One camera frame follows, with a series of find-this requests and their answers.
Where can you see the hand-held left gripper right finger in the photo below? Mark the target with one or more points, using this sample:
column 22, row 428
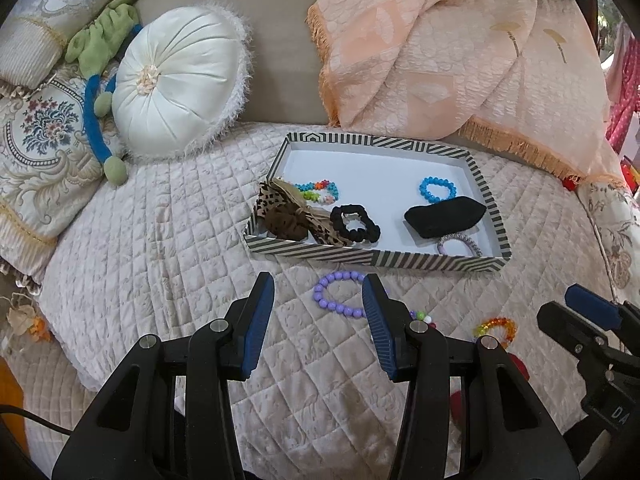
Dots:
column 377, row 325

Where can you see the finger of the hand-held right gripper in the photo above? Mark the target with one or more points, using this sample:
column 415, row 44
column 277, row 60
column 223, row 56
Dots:
column 590, row 305
column 565, row 322

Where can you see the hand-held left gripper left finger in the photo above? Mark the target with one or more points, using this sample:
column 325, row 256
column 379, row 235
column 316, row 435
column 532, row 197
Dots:
column 257, row 320

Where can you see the black white striped box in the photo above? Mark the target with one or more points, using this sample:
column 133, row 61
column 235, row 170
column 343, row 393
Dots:
column 375, row 175

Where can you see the red scrunchie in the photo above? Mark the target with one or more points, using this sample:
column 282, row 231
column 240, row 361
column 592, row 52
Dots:
column 517, row 366

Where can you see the ivory floral print pillow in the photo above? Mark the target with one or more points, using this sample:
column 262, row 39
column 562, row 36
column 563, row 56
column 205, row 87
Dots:
column 610, row 230

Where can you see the black scrunchie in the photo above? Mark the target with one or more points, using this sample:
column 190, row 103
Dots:
column 370, row 232

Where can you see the cream quilted bedspread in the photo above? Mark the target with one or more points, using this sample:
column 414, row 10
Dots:
column 175, row 260

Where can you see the leopard print scrunchie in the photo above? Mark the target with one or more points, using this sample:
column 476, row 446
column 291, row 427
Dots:
column 282, row 220

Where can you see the black fabric hair band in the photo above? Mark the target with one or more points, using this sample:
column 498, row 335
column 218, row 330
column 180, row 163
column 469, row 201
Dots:
column 445, row 217

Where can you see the red dotted hanging cloth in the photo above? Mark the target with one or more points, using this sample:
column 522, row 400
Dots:
column 625, row 105

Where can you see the cream fabric flower ornament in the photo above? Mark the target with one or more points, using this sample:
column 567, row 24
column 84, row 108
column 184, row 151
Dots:
column 17, row 312

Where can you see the white round satin cushion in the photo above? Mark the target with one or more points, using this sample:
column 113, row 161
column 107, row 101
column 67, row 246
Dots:
column 175, row 85

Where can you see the floral embroidered pillow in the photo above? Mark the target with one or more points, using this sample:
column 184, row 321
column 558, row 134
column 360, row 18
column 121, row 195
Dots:
column 45, row 160

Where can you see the peach fringed blanket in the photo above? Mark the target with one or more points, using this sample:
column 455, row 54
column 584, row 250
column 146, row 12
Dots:
column 425, row 60

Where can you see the green blue plush toy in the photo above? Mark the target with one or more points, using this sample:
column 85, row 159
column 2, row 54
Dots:
column 105, row 30

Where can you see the ivory bolster pillow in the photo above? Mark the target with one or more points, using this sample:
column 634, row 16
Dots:
column 60, row 5

